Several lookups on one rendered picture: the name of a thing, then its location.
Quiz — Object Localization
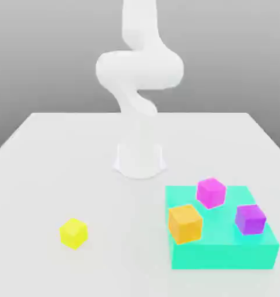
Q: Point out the small orange cube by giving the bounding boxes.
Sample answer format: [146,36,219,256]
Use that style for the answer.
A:
[168,204,203,245]

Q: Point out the small purple cube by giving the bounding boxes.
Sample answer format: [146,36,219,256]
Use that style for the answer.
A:
[234,204,267,236]

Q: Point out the small pink cube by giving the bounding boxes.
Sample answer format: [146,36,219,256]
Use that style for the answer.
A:
[196,177,227,210]

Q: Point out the small yellow cube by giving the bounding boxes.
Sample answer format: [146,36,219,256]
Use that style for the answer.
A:
[59,218,89,251]

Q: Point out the large turquoise box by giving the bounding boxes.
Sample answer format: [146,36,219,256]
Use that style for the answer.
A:
[165,184,280,270]

